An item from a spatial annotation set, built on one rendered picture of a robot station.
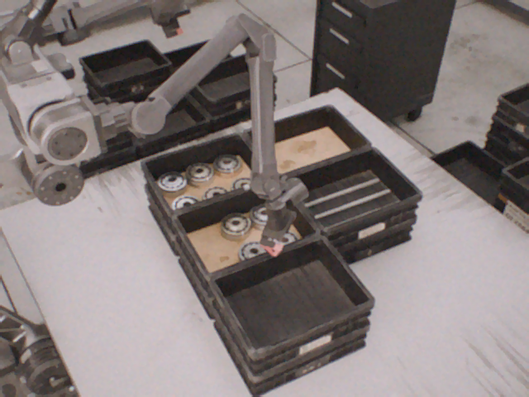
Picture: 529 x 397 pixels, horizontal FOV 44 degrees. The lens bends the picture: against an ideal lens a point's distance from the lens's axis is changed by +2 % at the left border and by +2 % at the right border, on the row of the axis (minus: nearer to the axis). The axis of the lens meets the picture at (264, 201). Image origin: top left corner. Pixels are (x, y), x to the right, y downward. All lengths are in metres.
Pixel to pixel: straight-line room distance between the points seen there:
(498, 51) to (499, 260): 2.81
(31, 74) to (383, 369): 1.28
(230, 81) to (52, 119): 2.03
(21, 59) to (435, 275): 1.45
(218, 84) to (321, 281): 1.71
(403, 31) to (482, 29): 1.74
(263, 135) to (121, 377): 0.83
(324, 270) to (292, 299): 0.16
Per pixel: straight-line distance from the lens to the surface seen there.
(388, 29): 3.51
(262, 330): 1.92
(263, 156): 1.76
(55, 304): 2.24
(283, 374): 1.92
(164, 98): 1.64
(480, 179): 3.41
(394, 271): 2.28
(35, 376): 2.47
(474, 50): 4.99
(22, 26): 1.72
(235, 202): 2.18
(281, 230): 1.87
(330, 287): 2.03
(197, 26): 5.08
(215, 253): 2.11
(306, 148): 2.51
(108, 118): 1.60
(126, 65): 3.70
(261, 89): 1.76
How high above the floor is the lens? 2.40
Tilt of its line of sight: 43 degrees down
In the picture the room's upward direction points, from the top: 1 degrees clockwise
